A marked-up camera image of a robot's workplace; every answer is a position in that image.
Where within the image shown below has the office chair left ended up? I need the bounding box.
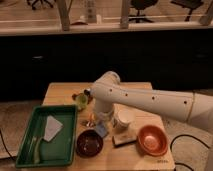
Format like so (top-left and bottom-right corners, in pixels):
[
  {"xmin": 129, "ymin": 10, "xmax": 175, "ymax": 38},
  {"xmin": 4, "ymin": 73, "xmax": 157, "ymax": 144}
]
[{"xmin": 26, "ymin": 0, "xmax": 54, "ymax": 10}]

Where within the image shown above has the orange bowl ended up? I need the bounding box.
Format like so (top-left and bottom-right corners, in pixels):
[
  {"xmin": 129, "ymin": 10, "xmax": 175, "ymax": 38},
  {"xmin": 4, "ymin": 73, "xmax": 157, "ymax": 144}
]
[{"xmin": 137, "ymin": 125, "xmax": 168, "ymax": 157}]

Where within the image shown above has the metal utensil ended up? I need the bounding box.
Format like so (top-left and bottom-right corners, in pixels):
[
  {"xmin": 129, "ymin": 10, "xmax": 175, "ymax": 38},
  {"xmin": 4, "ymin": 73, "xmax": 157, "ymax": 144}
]
[{"xmin": 81, "ymin": 120, "xmax": 96, "ymax": 127}]

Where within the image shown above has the white cup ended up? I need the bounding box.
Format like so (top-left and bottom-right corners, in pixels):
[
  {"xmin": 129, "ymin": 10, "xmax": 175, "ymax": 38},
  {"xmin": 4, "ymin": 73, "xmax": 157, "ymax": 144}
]
[{"xmin": 113, "ymin": 109, "xmax": 135, "ymax": 130}]

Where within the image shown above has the black cable right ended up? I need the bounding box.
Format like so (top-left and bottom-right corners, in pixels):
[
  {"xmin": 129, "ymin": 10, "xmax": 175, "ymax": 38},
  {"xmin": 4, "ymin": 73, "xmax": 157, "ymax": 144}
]
[{"xmin": 169, "ymin": 133, "xmax": 213, "ymax": 171}]

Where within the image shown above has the grey cloth in tray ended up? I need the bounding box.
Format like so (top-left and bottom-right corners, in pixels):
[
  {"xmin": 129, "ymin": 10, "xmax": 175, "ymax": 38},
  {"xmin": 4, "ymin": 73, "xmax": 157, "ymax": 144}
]
[{"xmin": 44, "ymin": 116, "xmax": 63, "ymax": 142}]

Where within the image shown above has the black cable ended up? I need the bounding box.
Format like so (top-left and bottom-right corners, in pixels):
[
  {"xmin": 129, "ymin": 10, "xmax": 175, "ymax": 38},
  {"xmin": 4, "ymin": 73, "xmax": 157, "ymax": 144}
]
[
  {"xmin": 0, "ymin": 128, "xmax": 17, "ymax": 162},
  {"xmin": 169, "ymin": 133, "xmax": 213, "ymax": 171}
]

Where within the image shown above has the office chair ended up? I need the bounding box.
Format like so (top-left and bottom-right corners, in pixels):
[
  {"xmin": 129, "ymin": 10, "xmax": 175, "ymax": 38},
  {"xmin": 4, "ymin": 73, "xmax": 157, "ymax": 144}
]
[
  {"xmin": 129, "ymin": 0, "xmax": 158, "ymax": 23},
  {"xmin": 171, "ymin": 0, "xmax": 204, "ymax": 22},
  {"xmin": 26, "ymin": 0, "xmax": 54, "ymax": 10}
]

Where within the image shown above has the blue sponge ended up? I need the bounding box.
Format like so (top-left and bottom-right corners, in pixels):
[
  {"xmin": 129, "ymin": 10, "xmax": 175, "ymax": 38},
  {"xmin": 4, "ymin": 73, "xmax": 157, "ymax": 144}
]
[{"xmin": 95, "ymin": 122, "xmax": 108, "ymax": 138}]

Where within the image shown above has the office chair right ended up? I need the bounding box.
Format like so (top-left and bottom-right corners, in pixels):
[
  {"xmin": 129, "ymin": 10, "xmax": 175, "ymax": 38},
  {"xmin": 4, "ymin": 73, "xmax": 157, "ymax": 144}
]
[{"xmin": 171, "ymin": 0, "xmax": 204, "ymax": 22}]

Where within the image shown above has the black cable left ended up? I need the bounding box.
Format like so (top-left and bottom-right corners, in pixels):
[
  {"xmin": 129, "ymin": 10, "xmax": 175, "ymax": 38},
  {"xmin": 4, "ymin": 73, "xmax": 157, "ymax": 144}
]
[{"xmin": 0, "ymin": 128, "xmax": 17, "ymax": 162}]

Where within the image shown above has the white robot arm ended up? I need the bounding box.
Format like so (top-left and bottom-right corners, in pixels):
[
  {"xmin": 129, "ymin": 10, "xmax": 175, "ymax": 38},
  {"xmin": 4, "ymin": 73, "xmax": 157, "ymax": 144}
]
[{"xmin": 91, "ymin": 71, "xmax": 213, "ymax": 134}]

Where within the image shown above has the dark purple bowl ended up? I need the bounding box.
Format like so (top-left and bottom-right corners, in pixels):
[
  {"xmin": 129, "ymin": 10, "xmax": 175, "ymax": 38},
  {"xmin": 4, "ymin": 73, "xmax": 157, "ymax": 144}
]
[{"xmin": 76, "ymin": 129, "xmax": 103, "ymax": 158}]

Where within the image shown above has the green utensil in tray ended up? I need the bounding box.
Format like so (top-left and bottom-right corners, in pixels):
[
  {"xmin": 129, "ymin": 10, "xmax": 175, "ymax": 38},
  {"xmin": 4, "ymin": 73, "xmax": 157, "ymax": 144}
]
[{"xmin": 31, "ymin": 137, "xmax": 43, "ymax": 164}]

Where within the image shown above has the brown block sponge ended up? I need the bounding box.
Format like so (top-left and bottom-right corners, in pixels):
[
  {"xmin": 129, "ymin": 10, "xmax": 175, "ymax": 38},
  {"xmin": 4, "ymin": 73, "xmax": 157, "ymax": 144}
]
[{"xmin": 112, "ymin": 134, "xmax": 137, "ymax": 147}]

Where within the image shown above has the green plastic tray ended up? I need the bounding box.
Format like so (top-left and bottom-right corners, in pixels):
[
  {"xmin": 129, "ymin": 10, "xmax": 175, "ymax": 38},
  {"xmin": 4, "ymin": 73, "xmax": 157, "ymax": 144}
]
[{"xmin": 15, "ymin": 105, "xmax": 77, "ymax": 168}]

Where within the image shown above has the small orange object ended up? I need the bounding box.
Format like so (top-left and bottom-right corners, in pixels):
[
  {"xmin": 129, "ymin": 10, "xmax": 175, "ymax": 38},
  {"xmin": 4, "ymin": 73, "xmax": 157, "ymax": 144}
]
[{"xmin": 88, "ymin": 114, "xmax": 95, "ymax": 122}]

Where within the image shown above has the office chair centre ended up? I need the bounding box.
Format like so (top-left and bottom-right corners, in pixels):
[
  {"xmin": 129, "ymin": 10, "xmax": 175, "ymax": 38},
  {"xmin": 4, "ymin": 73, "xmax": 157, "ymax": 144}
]
[{"xmin": 129, "ymin": 0, "xmax": 158, "ymax": 23}]

